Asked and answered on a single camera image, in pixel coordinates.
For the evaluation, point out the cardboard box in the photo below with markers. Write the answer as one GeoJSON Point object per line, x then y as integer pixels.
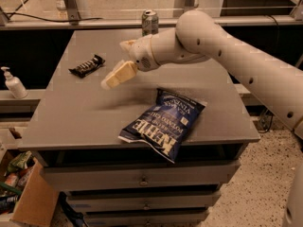
{"type": "Point", "coordinates": [37, 204]}

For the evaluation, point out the green snack bag in box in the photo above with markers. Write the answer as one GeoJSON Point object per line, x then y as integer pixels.
{"type": "Point", "coordinates": [19, 162]}

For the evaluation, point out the blue kettle chips bag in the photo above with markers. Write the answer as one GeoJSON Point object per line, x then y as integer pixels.
{"type": "Point", "coordinates": [164, 125]}

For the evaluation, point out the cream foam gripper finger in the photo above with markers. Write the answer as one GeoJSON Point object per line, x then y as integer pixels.
{"type": "Point", "coordinates": [123, 71]}
{"type": "Point", "coordinates": [127, 45]}

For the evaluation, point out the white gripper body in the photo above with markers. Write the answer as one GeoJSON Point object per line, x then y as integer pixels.
{"type": "Point", "coordinates": [142, 54]}

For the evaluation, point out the green 7up can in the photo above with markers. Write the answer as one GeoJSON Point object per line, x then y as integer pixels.
{"type": "Point", "coordinates": [149, 22]}

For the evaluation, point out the grey drawer cabinet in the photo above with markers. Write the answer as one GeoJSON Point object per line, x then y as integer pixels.
{"type": "Point", "coordinates": [74, 135]}

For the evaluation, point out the white pump sanitizer bottle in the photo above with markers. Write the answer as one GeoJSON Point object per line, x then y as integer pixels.
{"type": "Point", "coordinates": [15, 86]}

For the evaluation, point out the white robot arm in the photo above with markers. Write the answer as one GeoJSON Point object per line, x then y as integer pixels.
{"type": "Point", "coordinates": [196, 37]}

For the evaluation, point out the black rxbar chocolate bar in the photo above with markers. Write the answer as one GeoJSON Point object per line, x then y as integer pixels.
{"type": "Point", "coordinates": [88, 67]}

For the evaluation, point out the metal window rail frame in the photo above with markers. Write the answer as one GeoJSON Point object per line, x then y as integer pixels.
{"type": "Point", "coordinates": [33, 14]}

